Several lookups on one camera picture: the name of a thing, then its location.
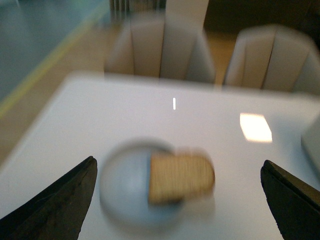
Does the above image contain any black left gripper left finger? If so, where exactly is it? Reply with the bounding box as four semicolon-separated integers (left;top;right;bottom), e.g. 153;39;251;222
0;156;97;240

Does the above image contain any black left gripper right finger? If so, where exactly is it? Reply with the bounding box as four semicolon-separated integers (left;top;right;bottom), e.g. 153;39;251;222
260;160;320;240

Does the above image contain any white round plate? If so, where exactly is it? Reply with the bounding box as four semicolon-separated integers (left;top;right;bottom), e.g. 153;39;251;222
99;138;211;228

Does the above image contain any slice of bread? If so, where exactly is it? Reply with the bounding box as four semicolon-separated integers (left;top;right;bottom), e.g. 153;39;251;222
148;152;216;205

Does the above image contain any beige chair right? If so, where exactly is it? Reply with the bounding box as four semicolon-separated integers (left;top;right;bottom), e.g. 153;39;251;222
223;24;320;95

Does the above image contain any beige chair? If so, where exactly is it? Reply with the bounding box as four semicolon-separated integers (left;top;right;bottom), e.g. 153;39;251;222
104;14;216;84
223;24;320;95

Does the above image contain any beige chair left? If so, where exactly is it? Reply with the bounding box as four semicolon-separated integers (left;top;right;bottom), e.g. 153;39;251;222
104;14;216;84

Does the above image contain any white tall cabinet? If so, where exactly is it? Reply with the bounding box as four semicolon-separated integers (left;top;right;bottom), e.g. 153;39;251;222
165;0;209;31

